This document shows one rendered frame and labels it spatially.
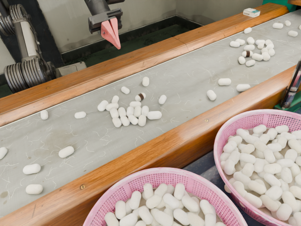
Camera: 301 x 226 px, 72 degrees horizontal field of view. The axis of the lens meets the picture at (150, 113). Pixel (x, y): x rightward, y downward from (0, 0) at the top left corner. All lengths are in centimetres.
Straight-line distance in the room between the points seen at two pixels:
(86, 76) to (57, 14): 186
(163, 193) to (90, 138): 23
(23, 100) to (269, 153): 67
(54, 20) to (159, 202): 233
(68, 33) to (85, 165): 222
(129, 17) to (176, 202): 257
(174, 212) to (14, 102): 56
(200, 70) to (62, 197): 54
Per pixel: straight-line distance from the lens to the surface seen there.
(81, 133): 56
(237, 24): 101
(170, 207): 42
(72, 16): 258
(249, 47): 84
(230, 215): 41
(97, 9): 68
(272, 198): 45
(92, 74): 73
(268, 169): 48
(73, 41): 265
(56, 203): 44
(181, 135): 47
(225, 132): 50
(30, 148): 60
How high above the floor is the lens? 112
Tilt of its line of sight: 43 degrees down
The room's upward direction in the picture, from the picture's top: 8 degrees counter-clockwise
